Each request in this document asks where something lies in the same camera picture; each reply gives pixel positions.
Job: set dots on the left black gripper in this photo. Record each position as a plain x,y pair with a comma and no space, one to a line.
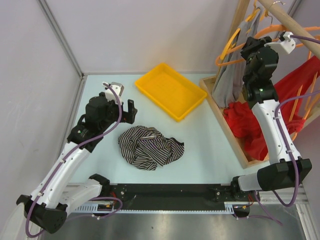
128,116

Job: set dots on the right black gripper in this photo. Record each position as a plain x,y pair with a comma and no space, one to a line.
253,44

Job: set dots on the striped tank top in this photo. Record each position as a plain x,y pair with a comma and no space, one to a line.
146,148

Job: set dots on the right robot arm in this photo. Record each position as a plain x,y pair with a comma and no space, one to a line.
286,167

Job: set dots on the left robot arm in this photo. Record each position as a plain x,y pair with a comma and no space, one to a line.
48,206

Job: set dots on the orange hanger with grey top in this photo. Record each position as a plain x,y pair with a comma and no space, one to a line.
258,13

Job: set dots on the grey tank top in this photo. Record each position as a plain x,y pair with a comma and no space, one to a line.
229,83

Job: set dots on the red tank top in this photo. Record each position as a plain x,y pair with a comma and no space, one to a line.
244,124

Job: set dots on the wooden clothes rack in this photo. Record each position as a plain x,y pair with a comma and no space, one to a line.
207,83

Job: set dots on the yellow plastic tray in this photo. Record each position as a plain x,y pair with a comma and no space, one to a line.
171,91

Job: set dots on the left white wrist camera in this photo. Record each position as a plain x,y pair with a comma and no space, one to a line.
113,91

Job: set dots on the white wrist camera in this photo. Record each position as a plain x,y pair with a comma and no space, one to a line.
113,91
285,45

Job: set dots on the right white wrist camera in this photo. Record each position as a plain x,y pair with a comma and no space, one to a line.
285,45

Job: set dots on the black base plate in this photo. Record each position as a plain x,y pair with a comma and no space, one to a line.
177,197

